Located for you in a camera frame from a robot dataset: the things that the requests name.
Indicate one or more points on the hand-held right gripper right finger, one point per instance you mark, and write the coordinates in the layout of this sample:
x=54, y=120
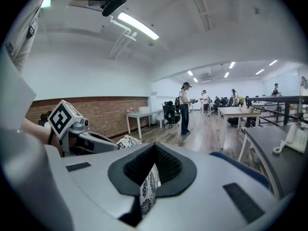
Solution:
x=204, y=201

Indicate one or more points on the black metal railing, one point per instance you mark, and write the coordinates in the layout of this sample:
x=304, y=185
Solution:
x=276, y=102

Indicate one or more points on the white ceiling pipes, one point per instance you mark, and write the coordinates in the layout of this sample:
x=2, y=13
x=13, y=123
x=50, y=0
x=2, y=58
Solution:
x=122, y=37

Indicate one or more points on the patterned black white pillow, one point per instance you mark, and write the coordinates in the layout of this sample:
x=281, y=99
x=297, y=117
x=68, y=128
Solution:
x=149, y=191

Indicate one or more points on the white storage box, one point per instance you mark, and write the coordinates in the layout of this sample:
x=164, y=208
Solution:
x=144, y=109

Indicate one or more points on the square ceiling light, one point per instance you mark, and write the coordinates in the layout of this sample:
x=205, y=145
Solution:
x=46, y=2

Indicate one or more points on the row of recessed ceiling lights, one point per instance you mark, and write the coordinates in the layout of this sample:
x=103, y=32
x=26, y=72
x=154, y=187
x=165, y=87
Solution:
x=232, y=65

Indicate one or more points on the person's beige shirt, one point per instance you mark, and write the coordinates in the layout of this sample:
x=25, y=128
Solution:
x=14, y=80

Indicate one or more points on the black office chair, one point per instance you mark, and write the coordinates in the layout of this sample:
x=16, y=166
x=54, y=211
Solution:
x=169, y=113

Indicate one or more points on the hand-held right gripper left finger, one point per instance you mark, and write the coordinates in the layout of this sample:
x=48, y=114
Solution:
x=96, y=189

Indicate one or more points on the dark grey desk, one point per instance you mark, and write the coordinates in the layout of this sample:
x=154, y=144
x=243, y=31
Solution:
x=284, y=162

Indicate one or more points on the beige wooden table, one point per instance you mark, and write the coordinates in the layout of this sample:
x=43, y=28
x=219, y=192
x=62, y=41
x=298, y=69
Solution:
x=238, y=112

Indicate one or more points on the white metal-leg table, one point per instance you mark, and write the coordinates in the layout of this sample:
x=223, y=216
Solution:
x=144, y=114

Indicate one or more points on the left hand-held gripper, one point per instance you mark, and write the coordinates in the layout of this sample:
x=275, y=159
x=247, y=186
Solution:
x=61, y=119

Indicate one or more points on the white desk telephone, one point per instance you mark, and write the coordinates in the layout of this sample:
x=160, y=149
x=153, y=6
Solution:
x=297, y=138

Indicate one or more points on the long ceiling light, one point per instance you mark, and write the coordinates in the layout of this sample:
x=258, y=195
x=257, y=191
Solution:
x=138, y=25

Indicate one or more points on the person's left forearm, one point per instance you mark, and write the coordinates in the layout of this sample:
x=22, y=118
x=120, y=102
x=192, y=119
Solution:
x=36, y=133

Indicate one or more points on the black wristband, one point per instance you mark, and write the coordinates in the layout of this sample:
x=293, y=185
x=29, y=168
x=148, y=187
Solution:
x=49, y=137

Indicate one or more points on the black head-worn camera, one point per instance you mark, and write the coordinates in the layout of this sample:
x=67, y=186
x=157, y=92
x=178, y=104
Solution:
x=115, y=5

